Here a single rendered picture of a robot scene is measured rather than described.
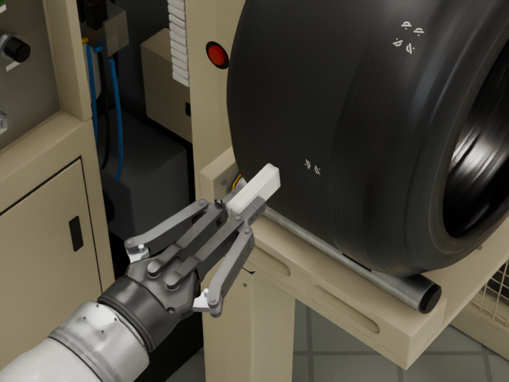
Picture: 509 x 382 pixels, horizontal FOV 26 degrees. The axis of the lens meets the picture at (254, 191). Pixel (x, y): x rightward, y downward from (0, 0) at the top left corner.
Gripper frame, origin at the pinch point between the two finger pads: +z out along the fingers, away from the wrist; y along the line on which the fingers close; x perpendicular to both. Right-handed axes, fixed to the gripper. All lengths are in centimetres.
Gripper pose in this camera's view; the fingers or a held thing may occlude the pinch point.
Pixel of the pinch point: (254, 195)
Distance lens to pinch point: 116.5
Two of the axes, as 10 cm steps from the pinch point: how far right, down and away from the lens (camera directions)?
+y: -7.6, -4.7, 4.5
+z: 6.4, -6.4, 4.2
